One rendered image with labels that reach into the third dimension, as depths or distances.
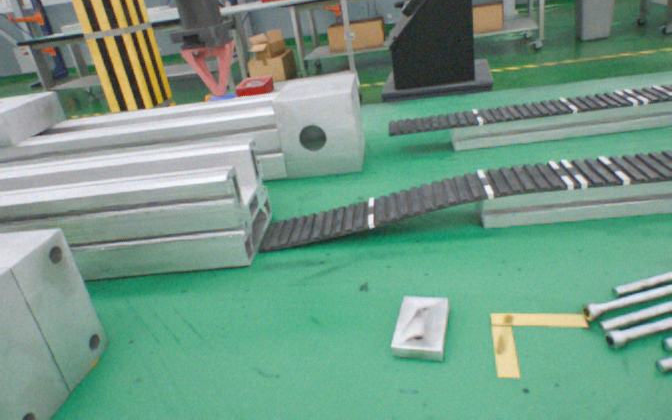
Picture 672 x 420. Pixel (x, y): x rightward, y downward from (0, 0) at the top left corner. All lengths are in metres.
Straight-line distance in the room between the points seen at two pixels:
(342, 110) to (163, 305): 0.28
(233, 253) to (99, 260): 0.12
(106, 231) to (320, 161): 0.25
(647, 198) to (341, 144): 0.30
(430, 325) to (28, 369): 0.24
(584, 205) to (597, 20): 5.04
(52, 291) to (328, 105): 0.34
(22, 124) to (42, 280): 0.40
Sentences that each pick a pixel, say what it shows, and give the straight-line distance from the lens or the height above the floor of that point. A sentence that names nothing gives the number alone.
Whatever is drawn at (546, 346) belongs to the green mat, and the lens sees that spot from 0.33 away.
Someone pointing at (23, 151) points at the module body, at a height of 0.85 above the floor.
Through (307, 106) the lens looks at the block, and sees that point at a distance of 0.57.
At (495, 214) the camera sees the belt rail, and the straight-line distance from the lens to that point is 0.44.
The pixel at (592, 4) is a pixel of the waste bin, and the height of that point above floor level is 0.32.
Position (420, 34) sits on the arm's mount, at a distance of 0.93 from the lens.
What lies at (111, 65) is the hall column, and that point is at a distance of 3.84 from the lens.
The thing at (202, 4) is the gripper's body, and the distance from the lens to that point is 0.74.
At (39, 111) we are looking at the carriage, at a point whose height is 0.89.
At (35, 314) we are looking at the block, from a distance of 0.35.
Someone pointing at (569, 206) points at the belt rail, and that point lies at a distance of 0.46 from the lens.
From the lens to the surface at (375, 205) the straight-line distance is 0.46.
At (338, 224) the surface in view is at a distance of 0.44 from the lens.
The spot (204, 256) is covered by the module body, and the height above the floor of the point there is 0.79.
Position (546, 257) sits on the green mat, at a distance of 0.41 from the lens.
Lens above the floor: 1.00
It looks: 23 degrees down
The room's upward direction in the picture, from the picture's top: 10 degrees counter-clockwise
